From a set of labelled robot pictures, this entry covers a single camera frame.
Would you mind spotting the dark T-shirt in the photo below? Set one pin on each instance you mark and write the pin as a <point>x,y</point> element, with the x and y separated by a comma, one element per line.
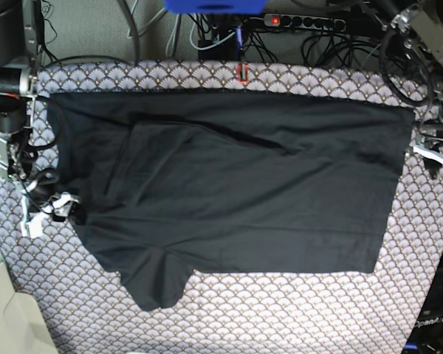
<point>229,182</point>

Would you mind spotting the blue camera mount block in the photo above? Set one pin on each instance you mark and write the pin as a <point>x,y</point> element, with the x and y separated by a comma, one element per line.
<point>215,6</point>

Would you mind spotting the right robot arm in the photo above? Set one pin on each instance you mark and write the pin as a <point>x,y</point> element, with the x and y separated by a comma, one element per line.
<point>22,39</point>

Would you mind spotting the fan-patterned tablecloth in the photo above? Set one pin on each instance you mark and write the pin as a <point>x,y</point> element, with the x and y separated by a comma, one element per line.
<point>86,310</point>

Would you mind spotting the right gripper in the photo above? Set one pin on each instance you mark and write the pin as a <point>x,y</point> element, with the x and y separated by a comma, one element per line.
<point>65,207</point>

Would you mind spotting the beige cabinet corner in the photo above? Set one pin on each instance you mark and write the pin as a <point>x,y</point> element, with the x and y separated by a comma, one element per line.
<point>22,326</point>

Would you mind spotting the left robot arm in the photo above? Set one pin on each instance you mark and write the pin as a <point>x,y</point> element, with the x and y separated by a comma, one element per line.
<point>419,25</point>

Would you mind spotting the black OpenArm box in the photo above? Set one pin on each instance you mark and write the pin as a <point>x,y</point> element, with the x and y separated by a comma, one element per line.
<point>427,333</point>

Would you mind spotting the black power strip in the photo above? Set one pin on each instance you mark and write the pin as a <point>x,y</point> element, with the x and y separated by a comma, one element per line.
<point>301,22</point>

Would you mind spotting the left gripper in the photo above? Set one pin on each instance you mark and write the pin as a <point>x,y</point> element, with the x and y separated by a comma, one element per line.
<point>433,161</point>

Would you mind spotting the orange table clamp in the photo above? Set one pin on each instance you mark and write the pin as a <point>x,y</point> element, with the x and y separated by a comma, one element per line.
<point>243,73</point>

